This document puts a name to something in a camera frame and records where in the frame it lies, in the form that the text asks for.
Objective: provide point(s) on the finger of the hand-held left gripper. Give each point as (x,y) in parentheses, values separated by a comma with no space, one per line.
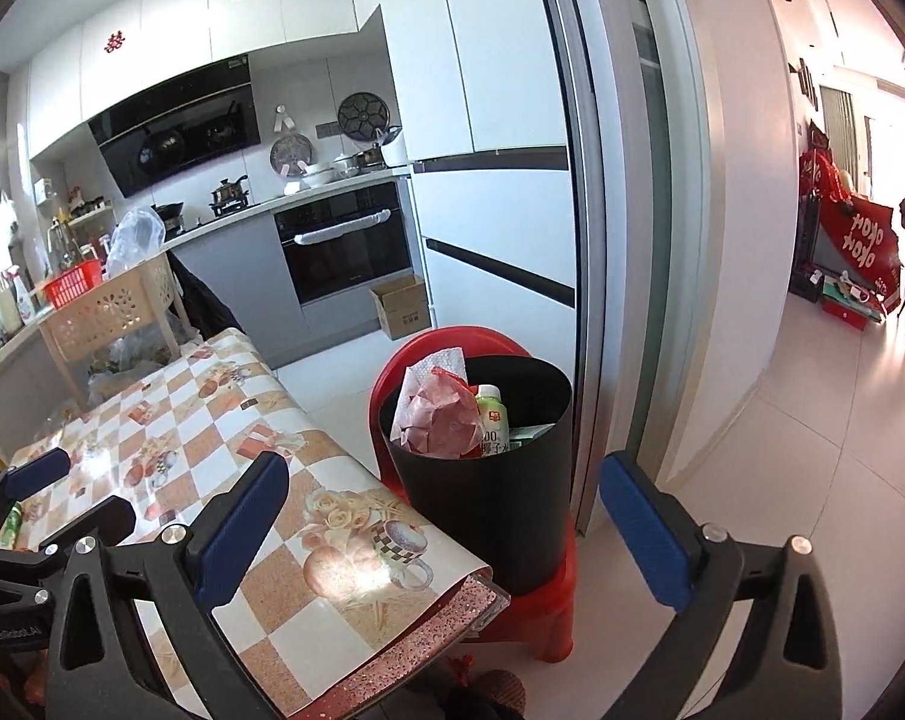
(40,469)
(103,521)

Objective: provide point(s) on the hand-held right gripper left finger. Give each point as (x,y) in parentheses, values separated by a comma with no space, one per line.
(242,517)

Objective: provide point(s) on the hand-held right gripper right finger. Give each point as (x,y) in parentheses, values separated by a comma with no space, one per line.
(639,532)

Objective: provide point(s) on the black trash bin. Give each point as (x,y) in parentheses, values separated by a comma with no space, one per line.
(490,517)

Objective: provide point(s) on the white bottle with green cap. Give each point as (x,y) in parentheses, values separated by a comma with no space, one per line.
(493,420)

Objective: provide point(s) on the small green tube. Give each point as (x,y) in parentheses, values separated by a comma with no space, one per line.
(8,525)

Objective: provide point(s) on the checkered floral tablecloth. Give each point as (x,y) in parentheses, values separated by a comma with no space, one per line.
(220,405)

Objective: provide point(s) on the red plastic stool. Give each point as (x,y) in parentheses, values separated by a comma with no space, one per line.
(542,615)

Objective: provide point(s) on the grey plastic bag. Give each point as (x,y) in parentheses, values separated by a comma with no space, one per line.
(122,364)

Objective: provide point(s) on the white spray bottle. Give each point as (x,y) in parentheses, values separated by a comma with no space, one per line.
(23,300)

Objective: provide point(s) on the red plastic basket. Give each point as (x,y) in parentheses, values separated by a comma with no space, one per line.
(70,283)

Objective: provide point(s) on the black cloth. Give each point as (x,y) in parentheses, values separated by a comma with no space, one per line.
(201,300)

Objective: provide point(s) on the pink red plastic wrapper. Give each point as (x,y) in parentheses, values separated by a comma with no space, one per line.
(445,420)

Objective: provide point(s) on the white paper towel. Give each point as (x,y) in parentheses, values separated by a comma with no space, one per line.
(430,367)

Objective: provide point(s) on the translucent plastic bag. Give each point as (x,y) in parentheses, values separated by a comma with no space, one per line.
(133,240)

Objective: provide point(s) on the cardboard box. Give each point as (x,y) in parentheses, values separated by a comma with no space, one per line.
(401,307)

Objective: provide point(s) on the black built-in oven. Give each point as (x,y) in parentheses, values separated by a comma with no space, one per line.
(347,247)

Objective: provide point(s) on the kitchen counter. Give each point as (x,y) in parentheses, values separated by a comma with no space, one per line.
(235,216)

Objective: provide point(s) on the dark cooking pot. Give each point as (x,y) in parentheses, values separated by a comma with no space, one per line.
(229,193)

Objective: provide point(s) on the white bowl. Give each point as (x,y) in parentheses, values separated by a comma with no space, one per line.
(317,176)

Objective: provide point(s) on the round patterned plate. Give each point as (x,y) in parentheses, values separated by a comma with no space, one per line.
(291,155)

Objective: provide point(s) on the red printed banner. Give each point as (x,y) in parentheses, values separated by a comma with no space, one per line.
(861,240)

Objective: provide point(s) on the black range hood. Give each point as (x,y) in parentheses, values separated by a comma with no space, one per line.
(175,127)

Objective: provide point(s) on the steel pots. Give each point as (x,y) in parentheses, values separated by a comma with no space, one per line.
(358,161)

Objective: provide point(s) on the white rice cooker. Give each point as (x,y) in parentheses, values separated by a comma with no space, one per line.
(396,150)

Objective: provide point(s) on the round black baking pan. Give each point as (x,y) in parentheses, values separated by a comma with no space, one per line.
(362,115)

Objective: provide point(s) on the white refrigerator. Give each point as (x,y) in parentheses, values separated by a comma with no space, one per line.
(490,90)

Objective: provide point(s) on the sliding door frame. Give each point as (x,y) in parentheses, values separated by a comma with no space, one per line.
(632,202)

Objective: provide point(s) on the white wall cabinets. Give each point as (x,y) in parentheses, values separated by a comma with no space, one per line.
(182,22)

